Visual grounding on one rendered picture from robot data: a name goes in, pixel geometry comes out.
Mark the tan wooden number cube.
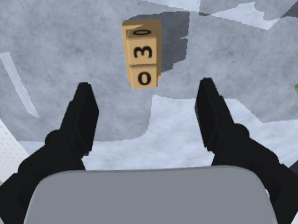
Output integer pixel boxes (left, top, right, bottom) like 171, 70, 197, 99
127, 28, 158, 65
130, 63, 158, 89

